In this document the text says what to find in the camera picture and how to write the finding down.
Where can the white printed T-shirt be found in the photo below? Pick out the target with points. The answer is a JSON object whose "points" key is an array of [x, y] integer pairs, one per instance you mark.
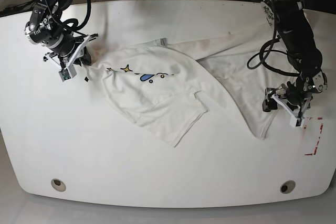
{"points": [[154, 85]]}

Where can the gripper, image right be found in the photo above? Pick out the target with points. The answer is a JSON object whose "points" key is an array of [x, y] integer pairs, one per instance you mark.
{"points": [[295, 94]]}

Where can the red tape rectangle marking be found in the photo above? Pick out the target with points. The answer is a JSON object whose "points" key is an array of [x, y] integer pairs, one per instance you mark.
{"points": [[312, 132]]}

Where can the left table cable grommet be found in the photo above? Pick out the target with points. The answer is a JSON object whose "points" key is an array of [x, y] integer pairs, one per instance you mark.
{"points": [[58, 185]]}

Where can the right table cable grommet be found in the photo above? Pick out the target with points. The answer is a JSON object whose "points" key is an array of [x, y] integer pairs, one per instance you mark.
{"points": [[287, 187]]}

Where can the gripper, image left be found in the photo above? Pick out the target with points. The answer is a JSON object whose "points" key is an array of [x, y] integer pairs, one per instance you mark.
{"points": [[64, 45]]}

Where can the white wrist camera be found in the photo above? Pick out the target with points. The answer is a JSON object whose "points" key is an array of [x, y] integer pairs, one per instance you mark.
{"points": [[66, 69], [296, 112]]}

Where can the table cable grommet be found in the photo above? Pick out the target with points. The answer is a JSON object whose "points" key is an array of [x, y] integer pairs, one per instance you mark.
{"points": [[58, 185], [287, 187]]}

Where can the black tripod stand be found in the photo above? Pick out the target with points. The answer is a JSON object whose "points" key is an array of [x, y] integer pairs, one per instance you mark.
{"points": [[17, 9]]}

